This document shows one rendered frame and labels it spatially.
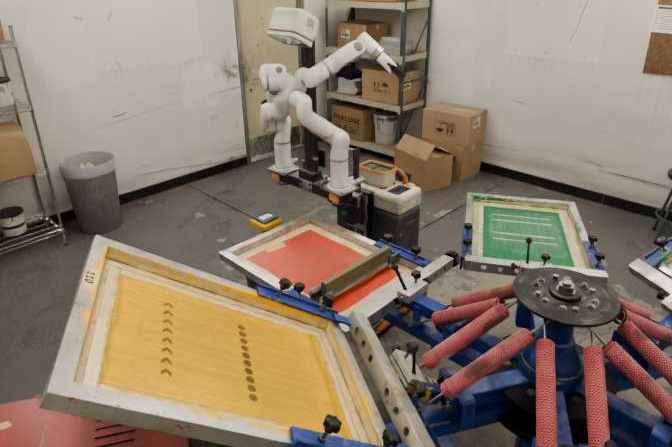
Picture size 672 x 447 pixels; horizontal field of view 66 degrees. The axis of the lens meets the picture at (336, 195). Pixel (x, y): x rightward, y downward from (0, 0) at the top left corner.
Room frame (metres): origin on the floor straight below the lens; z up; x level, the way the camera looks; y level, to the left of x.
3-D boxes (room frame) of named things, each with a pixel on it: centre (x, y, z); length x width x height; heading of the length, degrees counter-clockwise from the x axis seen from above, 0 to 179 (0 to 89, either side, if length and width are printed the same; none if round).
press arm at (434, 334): (1.72, -0.24, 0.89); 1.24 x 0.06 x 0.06; 45
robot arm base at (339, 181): (2.53, -0.03, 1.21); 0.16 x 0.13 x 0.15; 137
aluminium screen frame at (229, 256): (2.03, 0.07, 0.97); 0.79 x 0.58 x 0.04; 45
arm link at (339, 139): (2.53, -0.01, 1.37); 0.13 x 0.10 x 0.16; 26
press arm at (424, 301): (1.63, -0.33, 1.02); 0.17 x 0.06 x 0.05; 45
